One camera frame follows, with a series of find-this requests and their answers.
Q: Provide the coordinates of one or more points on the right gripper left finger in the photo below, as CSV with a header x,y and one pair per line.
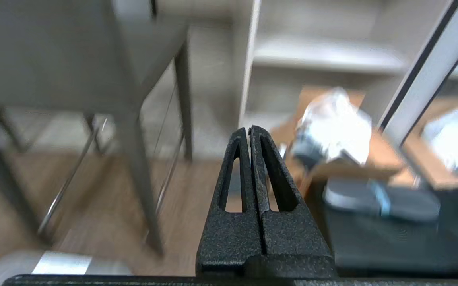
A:
x,y
233,238

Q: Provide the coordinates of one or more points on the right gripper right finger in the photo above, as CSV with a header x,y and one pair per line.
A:
x,y
292,238

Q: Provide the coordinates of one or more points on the dark grey flat pad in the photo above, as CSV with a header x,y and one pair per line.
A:
x,y
372,198

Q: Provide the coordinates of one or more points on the white door frame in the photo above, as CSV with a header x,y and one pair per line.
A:
x,y
424,67

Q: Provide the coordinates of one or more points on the grey metal table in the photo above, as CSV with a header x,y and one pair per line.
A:
x,y
54,51

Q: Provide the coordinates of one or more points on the clear plastic bag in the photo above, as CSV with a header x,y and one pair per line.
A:
x,y
334,127

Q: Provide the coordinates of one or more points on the brown cardboard box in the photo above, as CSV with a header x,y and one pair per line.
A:
x,y
384,157

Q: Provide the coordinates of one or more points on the white shelf unit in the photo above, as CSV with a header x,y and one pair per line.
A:
x,y
324,51

